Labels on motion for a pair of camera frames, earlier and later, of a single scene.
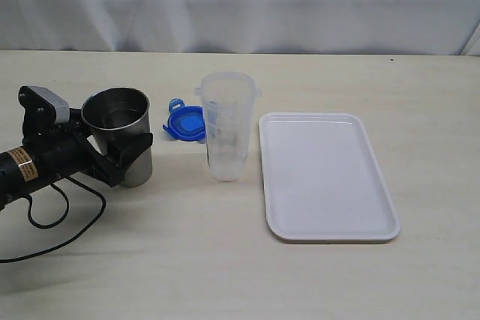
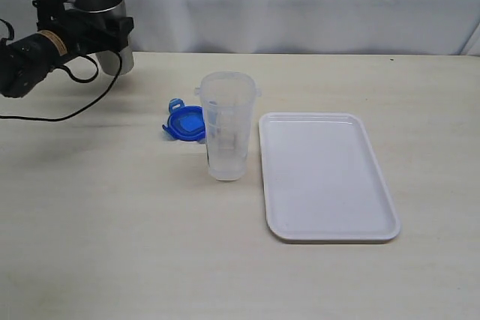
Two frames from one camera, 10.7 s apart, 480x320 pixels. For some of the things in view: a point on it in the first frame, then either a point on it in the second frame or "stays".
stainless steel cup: [117, 112] → [109, 1]
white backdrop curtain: [263, 7] stays
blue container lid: [186, 122] stays
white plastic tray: [322, 180] stays
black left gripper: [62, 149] → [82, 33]
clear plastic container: [229, 100] stays
